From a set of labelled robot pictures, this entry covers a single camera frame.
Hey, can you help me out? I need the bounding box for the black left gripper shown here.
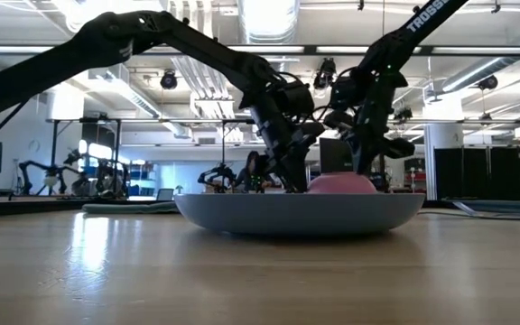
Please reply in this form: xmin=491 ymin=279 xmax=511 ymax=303
xmin=249 ymin=104 xmax=326 ymax=193

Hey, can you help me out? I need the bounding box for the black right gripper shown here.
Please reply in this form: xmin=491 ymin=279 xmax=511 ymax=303
xmin=323 ymin=107 xmax=390 ymax=175

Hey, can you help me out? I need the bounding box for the pink bowl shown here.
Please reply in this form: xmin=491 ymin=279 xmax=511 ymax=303
xmin=307 ymin=171 xmax=378 ymax=195

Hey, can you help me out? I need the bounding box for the blue-grey round plate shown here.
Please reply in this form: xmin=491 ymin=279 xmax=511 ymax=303
xmin=173 ymin=192 xmax=426 ymax=237

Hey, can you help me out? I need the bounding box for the black monitor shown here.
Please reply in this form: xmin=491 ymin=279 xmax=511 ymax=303
xmin=319 ymin=137 xmax=354 ymax=175

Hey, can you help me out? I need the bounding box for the person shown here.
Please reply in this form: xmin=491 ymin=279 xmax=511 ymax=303
xmin=232 ymin=151 xmax=275 ymax=194

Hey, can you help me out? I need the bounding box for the black ceiling spotlight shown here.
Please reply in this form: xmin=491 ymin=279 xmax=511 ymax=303
xmin=477 ymin=74 xmax=499 ymax=92
xmin=312 ymin=57 xmax=337 ymax=89
xmin=159 ymin=70 xmax=179 ymax=91

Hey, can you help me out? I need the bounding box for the black partition screen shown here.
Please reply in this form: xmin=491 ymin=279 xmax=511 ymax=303
xmin=433 ymin=146 xmax=520 ymax=202

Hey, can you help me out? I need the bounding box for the teal folded cloth napkin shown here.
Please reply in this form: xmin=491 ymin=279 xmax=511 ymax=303
xmin=81 ymin=201 xmax=180 ymax=215

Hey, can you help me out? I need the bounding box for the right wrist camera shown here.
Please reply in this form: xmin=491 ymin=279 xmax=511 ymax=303
xmin=379 ymin=137 xmax=417 ymax=160

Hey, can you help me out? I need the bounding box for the black background rig frame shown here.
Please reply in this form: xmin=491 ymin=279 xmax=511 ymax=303
xmin=45 ymin=116 xmax=125 ymax=199

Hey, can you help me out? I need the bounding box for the black aluminium table frame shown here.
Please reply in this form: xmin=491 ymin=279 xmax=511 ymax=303
xmin=0 ymin=196 xmax=520 ymax=218

